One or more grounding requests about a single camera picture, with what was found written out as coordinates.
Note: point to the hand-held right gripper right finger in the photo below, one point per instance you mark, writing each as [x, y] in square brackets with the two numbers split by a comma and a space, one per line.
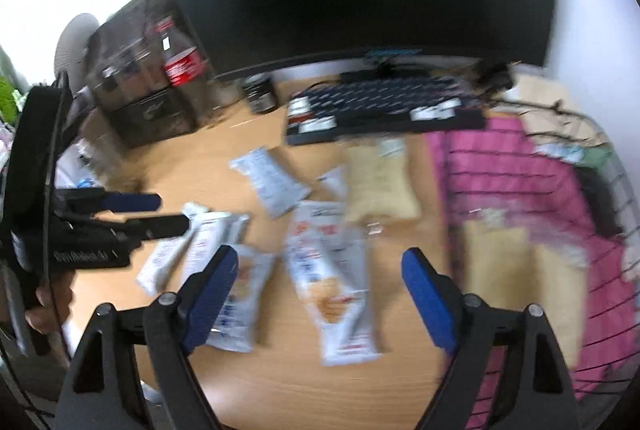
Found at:
[425, 300]

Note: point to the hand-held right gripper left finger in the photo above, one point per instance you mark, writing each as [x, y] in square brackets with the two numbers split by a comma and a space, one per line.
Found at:
[215, 295]

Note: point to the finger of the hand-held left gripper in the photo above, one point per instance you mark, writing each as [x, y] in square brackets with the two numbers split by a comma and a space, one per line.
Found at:
[135, 201]
[160, 226]

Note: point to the beige bread packet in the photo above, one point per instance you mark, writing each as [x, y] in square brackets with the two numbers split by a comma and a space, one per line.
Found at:
[500, 270]

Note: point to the white snack packet orange print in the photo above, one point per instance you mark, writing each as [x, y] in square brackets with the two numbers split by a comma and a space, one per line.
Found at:
[330, 280]

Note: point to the clear bread packet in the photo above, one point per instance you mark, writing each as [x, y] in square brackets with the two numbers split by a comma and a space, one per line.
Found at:
[382, 182]

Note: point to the person's left hand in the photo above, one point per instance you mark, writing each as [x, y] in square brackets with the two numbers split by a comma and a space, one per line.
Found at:
[47, 305]

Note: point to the black cardboard box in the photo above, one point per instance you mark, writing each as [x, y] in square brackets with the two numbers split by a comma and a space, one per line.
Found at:
[140, 109]

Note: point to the bright green object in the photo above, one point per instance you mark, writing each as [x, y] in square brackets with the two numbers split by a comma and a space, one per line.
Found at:
[7, 99]

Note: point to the clear glass cup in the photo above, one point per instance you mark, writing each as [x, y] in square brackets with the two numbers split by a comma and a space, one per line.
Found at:
[223, 93]

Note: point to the cola bottle red label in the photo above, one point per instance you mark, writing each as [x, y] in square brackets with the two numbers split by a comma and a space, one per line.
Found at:
[185, 67]

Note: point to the dark glass jar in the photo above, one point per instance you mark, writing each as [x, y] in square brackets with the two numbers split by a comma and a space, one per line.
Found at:
[260, 94]

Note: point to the white desk fan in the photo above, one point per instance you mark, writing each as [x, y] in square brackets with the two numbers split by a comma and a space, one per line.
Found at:
[75, 44]

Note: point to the light blue paper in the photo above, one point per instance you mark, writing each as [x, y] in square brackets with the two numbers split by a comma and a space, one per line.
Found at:
[560, 152]

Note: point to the black keyboard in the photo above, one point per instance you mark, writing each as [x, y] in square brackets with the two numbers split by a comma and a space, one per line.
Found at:
[380, 102]

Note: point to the green cloth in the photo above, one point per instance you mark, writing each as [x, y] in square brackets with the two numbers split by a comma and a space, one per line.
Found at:
[595, 155]

